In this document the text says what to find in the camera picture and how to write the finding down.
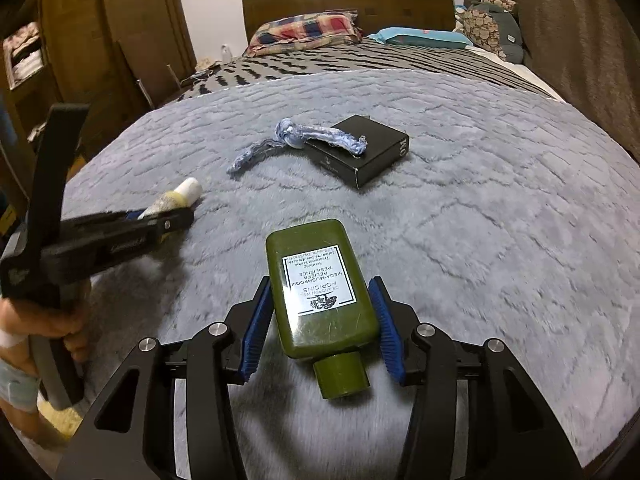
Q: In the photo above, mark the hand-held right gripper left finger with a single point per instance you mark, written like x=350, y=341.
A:
x=255, y=330

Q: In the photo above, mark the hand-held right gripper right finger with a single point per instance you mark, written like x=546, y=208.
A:
x=387, y=330

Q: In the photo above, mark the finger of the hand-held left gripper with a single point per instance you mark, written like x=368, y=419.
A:
x=125, y=242
x=100, y=222

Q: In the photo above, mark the yellow bottle with white cap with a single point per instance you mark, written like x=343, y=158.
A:
x=175, y=197

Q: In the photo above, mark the large green bottle white label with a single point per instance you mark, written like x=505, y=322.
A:
x=300, y=240

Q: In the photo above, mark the person's left forearm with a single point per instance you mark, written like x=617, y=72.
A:
x=25, y=425

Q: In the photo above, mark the person's left hand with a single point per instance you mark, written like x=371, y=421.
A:
x=50, y=325

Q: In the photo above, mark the white striped folded clothes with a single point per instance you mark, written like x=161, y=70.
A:
x=27, y=67

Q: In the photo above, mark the grey fluffy blanket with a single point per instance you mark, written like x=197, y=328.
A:
x=475, y=235

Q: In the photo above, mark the pink folded clothes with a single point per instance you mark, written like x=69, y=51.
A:
x=20, y=37

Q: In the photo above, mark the dark wooden wardrobe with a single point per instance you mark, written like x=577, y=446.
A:
x=110, y=25

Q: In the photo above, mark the flat black box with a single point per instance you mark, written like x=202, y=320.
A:
x=370, y=155

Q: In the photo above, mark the white plug-in night light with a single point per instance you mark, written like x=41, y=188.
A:
x=225, y=51

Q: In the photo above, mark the red blue plaid pillow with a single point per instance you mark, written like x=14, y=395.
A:
x=300, y=32

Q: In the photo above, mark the grey black striped blanket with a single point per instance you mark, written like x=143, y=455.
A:
x=350, y=57

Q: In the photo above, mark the white bed sheet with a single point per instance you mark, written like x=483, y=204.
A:
x=520, y=72

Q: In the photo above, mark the light blue pillow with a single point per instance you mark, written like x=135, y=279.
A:
x=420, y=37

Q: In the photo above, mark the dark wooden headboard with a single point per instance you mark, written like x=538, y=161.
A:
x=325, y=2

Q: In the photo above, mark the brown patterned cushion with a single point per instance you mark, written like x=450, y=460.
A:
x=480, y=27

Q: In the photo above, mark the grey plush cushion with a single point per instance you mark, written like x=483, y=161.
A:
x=505, y=35

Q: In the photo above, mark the brown curtain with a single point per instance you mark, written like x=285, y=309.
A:
x=575, y=35

